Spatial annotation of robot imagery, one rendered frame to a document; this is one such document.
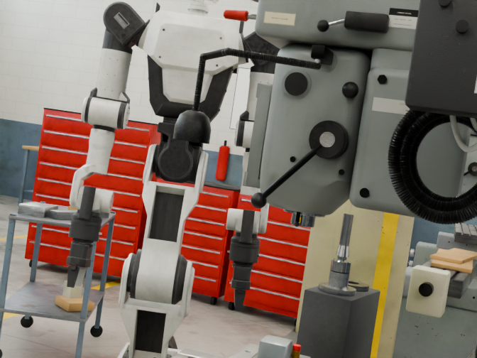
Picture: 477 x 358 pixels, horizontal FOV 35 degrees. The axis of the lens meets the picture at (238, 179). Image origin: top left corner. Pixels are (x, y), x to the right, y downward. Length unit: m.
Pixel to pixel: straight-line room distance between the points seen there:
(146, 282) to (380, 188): 0.95
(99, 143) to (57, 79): 10.06
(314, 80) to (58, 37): 11.05
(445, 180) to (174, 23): 1.09
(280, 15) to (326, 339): 0.78
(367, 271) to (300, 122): 1.89
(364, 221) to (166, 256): 1.30
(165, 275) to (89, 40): 10.12
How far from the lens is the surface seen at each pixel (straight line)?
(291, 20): 1.45
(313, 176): 1.43
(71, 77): 12.20
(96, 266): 6.91
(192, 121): 1.47
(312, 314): 1.83
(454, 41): 1.15
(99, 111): 2.25
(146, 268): 2.15
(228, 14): 1.71
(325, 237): 3.29
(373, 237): 3.26
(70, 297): 4.64
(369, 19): 1.38
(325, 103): 1.43
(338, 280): 1.84
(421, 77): 1.14
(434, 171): 1.38
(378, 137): 1.39
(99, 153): 2.28
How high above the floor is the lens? 1.43
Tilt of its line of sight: 3 degrees down
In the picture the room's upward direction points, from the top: 8 degrees clockwise
